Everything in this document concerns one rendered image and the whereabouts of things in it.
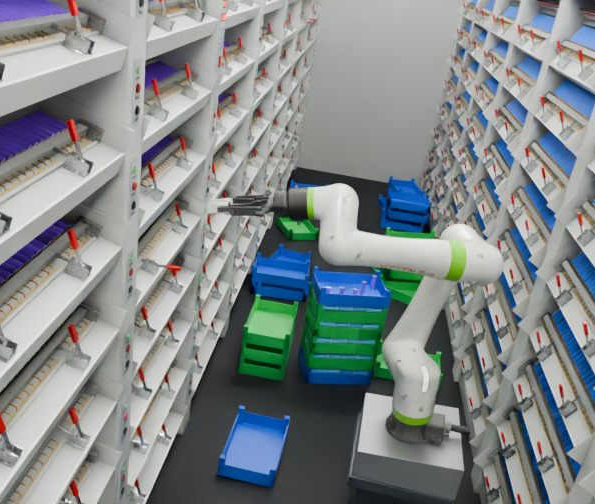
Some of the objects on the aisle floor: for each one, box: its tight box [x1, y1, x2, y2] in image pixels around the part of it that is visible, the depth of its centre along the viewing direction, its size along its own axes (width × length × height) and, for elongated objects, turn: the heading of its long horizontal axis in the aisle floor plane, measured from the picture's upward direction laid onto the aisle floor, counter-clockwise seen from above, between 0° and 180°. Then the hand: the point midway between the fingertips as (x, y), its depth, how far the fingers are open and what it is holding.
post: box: [219, 0, 265, 338], centre depth 274 cm, size 20×9×175 cm, turn 66°
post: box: [171, 18, 219, 435], centre depth 210 cm, size 20×9×175 cm, turn 66°
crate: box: [217, 405, 290, 488], centre depth 237 cm, size 30×20×8 cm
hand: (219, 205), depth 185 cm, fingers open, 3 cm apart
